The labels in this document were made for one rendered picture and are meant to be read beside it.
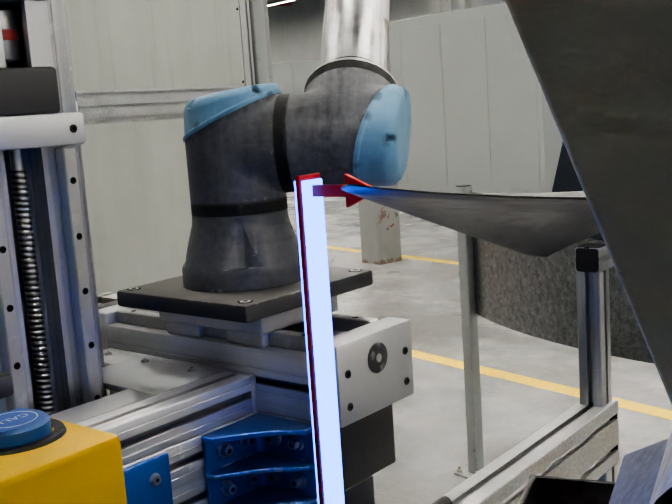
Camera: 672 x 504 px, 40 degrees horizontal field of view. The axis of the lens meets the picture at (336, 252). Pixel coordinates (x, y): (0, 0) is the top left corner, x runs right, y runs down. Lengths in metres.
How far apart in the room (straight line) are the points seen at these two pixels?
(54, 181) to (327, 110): 0.31
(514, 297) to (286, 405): 1.81
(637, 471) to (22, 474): 0.35
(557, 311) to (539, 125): 7.65
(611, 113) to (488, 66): 10.50
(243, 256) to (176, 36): 1.53
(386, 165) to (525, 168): 9.35
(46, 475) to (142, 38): 2.04
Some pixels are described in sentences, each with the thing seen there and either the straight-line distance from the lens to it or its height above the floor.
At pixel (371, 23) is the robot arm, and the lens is 1.19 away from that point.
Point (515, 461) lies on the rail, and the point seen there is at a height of 0.85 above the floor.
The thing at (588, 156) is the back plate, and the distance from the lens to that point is 0.20.
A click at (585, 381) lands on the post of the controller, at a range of 1.18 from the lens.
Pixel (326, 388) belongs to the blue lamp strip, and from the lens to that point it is 0.70.
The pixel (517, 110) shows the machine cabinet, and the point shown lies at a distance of 10.41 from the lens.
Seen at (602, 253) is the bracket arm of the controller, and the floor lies 1.05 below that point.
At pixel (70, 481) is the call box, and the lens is 0.51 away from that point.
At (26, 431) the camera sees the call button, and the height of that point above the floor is 1.08.
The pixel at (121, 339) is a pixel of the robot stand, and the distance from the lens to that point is 1.24.
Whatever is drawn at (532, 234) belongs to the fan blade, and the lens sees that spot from 0.67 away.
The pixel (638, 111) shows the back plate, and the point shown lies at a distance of 0.19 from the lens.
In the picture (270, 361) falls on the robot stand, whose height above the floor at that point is 0.97.
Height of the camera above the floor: 1.24
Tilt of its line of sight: 9 degrees down
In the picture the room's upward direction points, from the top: 4 degrees counter-clockwise
